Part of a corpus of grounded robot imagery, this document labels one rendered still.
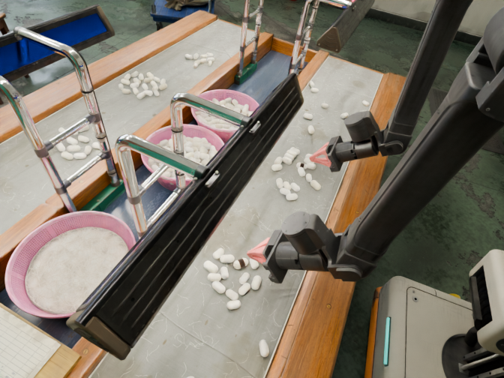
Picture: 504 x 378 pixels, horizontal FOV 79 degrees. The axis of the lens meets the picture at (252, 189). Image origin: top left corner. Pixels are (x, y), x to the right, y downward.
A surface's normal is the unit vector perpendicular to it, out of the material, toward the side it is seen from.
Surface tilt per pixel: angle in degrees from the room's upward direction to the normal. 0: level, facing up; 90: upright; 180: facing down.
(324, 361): 0
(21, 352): 0
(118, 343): 58
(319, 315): 0
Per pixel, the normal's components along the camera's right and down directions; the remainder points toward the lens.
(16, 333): 0.13, -0.66
